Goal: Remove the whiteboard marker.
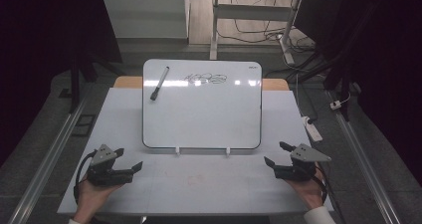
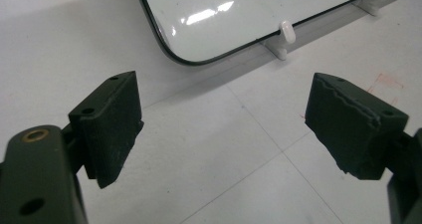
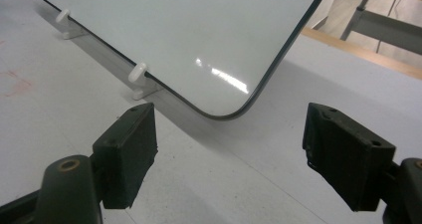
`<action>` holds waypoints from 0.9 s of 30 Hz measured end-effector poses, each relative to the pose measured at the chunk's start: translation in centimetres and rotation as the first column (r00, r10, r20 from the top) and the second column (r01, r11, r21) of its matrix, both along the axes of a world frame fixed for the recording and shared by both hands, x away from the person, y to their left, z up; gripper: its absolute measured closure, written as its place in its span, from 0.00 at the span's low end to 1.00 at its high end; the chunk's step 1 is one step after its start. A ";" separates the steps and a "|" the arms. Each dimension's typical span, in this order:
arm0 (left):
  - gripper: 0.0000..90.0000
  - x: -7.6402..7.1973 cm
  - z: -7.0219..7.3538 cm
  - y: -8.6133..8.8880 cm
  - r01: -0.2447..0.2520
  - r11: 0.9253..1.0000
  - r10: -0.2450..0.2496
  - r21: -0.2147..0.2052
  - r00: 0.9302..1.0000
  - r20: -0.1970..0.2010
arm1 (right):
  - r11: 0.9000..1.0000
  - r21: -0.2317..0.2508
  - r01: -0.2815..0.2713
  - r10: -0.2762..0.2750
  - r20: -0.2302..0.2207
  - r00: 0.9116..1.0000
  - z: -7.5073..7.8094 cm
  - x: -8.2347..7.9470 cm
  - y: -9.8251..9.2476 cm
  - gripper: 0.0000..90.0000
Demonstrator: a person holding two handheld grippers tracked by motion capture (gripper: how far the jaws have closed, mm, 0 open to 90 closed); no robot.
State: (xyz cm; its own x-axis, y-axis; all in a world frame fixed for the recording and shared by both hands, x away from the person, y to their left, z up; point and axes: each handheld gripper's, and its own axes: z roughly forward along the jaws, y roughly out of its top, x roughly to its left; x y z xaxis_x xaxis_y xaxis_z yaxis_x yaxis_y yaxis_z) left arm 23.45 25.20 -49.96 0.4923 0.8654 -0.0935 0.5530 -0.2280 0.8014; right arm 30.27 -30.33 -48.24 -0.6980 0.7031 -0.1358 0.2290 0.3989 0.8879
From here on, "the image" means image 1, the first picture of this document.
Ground dark curtain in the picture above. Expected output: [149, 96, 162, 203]
[0, 0, 123, 167]
[293, 0, 422, 185]

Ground white cabinet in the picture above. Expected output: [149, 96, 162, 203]
[101, 0, 191, 40]

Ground black plug with cable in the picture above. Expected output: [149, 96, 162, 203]
[297, 73, 318, 125]

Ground small white adapter with cable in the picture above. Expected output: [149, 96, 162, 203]
[329, 93, 352, 112]

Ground person's left hand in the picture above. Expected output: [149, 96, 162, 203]
[73, 177, 125, 224]

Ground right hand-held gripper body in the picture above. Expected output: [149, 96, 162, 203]
[273, 143, 332, 182]

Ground white desk frame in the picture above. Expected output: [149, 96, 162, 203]
[209, 0, 304, 66]

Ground aluminium floor rail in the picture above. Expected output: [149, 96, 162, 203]
[7, 94, 90, 224]
[325, 90, 403, 224]

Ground black stand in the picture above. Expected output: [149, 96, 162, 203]
[68, 48, 124, 114]

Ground black cables on floor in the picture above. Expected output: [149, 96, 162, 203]
[217, 0, 317, 54]

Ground wooden board under table sheet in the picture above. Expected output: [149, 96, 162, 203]
[112, 76, 291, 92]

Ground black whiteboard marker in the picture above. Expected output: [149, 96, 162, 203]
[149, 66, 170, 102]

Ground person's right hand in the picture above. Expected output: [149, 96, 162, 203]
[285, 165, 328, 211]

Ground white whiteboard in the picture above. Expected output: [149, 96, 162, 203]
[141, 58, 264, 150]

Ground white power strip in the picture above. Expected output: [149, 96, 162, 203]
[301, 115, 323, 143]

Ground right hand-held gripper black cable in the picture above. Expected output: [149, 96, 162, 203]
[312, 163, 330, 206]

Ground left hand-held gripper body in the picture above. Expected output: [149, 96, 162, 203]
[87, 143, 134, 187]

